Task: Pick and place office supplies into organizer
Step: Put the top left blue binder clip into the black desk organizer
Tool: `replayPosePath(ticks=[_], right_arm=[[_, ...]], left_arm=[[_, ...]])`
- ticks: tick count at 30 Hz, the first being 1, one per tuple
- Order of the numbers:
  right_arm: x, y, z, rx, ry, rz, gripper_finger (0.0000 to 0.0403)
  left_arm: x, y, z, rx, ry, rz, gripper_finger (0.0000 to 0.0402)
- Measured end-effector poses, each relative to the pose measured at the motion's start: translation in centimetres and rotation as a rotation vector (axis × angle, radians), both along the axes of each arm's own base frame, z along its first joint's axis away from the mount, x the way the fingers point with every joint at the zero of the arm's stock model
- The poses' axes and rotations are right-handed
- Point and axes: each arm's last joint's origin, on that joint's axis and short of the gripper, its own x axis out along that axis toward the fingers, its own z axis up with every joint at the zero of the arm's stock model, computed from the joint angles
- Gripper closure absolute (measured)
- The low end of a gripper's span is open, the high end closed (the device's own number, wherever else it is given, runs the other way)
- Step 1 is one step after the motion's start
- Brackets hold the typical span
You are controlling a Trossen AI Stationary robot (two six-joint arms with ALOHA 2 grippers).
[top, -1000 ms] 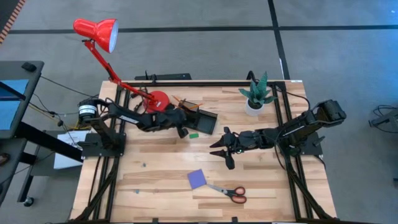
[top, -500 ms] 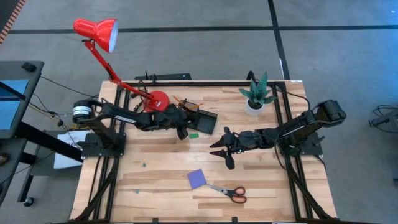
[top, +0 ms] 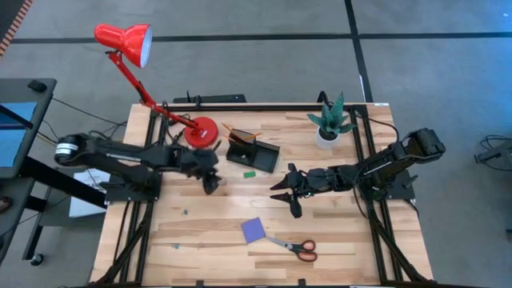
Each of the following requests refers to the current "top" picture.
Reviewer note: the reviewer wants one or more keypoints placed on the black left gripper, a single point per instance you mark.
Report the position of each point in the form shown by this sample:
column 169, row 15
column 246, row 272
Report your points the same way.
column 196, row 162

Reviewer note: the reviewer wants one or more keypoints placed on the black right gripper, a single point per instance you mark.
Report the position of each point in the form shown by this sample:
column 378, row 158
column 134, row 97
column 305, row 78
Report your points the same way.
column 316, row 182

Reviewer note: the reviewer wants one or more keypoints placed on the green eraser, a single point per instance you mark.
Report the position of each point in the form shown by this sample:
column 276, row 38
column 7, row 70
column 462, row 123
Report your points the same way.
column 249, row 174

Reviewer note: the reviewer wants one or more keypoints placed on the black mesh desk organizer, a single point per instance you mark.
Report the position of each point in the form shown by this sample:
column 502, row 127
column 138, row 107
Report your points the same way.
column 262, row 158

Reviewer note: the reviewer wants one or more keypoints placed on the orange pencil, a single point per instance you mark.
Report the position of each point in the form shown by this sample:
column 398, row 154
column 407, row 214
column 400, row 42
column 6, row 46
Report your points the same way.
column 254, row 136
column 231, row 138
column 229, row 129

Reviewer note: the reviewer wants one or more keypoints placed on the purple sticky note pad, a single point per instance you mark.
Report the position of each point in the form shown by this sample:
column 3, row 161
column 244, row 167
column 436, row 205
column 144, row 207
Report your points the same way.
column 253, row 230

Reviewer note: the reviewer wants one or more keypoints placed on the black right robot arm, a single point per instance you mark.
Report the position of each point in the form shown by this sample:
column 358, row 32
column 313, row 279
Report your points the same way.
column 384, row 164

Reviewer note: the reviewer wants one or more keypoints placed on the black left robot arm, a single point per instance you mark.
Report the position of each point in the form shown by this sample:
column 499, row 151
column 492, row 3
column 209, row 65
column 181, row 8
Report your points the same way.
column 120, row 154

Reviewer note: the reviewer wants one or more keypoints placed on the red desk lamp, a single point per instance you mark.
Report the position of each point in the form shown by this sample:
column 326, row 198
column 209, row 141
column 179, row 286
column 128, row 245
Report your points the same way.
column 202, row 134

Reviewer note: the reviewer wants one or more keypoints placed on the green plant in white pot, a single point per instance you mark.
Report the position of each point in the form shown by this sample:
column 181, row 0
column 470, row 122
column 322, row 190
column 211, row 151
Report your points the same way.
column 326, row 142

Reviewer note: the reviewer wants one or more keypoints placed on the white paper sheet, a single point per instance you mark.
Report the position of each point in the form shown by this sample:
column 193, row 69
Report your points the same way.
column 84, row 208

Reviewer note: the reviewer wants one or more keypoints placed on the grey rolling desk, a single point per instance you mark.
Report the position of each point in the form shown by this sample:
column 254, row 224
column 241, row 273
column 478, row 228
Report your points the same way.
column 44, row 120

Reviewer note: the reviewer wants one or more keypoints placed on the black computer mouse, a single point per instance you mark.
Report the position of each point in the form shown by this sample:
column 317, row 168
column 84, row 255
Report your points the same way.
column 37, row 85

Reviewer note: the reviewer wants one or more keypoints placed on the blue monitor screen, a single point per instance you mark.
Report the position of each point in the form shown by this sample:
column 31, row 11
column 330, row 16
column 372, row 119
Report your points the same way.
column 16, row 140

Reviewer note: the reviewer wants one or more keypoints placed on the black ramp with striped edge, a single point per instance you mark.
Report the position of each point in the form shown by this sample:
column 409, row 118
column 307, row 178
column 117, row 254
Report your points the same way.
column 8, row 16

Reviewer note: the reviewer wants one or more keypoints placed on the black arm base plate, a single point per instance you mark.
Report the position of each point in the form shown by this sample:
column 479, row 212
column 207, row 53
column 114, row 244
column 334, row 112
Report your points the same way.
column 402, row 190
column 120, row 194

